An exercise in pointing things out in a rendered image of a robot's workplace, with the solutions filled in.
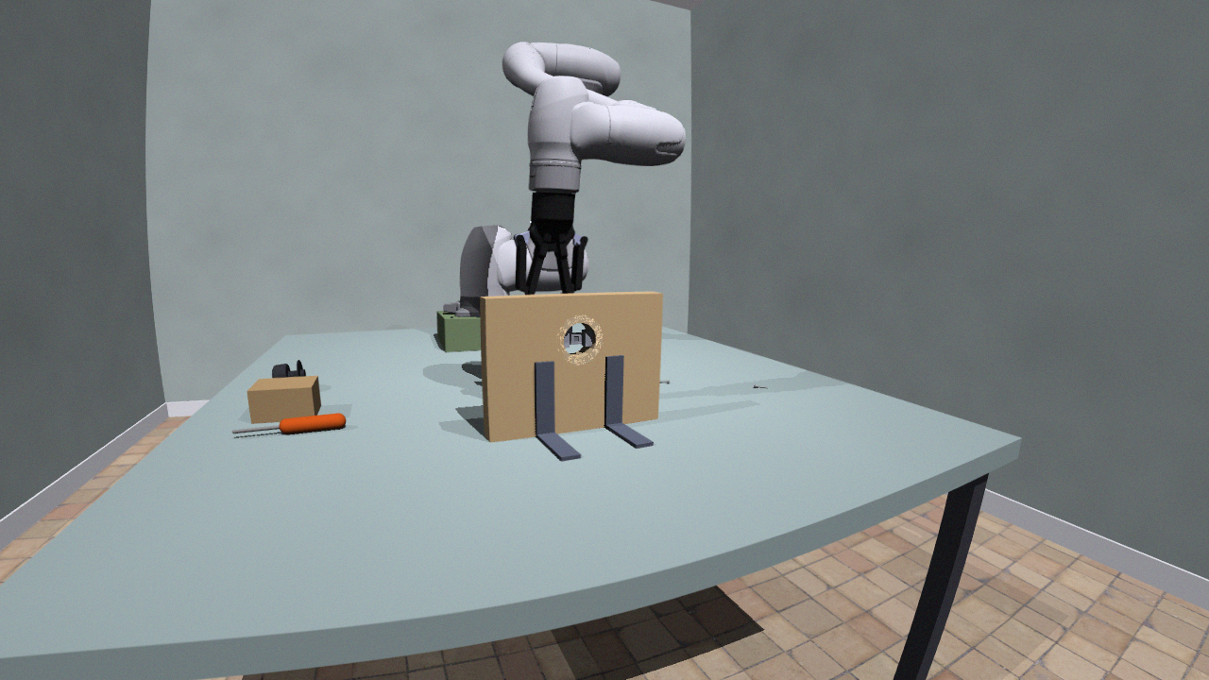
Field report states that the orange-handled screwdriver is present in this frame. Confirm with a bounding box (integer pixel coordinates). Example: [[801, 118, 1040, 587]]
[[232, 414, 346, 434]]

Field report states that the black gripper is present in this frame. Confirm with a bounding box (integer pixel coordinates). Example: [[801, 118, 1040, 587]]
[[513, 194, 588, 295]]

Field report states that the tan wooden door panel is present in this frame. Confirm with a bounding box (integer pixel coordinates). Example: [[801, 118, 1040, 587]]
[[480, 292, 663, 443]]

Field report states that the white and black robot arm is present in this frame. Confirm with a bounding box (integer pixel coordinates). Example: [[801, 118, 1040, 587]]
[[442, 42, 686, 316]]

